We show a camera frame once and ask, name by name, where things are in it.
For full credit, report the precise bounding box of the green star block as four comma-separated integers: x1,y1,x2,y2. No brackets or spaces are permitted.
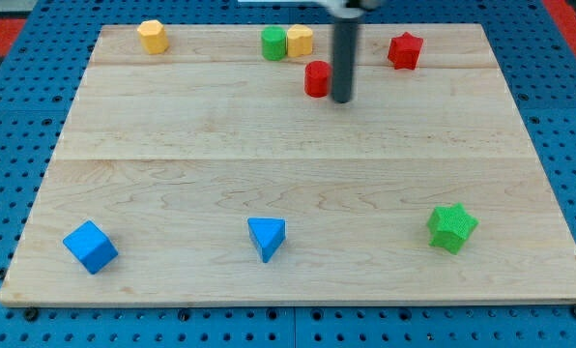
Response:
426,203,479,255

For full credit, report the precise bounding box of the yellow heart block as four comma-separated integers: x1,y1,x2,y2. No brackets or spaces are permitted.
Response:
286,24,313,58

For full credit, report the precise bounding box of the wooden board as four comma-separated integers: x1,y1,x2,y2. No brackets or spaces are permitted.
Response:
0,24,576,308

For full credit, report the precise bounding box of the green cylinder block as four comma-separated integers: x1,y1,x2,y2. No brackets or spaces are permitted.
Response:
260,26,286,61

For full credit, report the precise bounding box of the silver robot end mount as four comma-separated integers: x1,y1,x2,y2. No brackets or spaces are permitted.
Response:
316,0,385,17

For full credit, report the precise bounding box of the red cylinder block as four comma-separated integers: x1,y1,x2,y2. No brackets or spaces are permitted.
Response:
303,60,331,98

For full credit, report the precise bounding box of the blue cube block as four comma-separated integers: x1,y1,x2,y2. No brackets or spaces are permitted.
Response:
63,220,119,275

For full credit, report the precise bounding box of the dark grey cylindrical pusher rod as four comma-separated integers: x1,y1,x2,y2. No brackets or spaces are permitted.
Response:
331,10,362,103

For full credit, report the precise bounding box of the blue triangle block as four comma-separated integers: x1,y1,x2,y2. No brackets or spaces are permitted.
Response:
246,217,286,263

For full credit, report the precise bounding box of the yellow hexagon block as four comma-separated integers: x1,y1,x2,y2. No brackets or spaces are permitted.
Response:
136,19,169,55

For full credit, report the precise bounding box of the red star block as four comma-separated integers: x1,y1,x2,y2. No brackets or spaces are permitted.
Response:
388,32,424,70

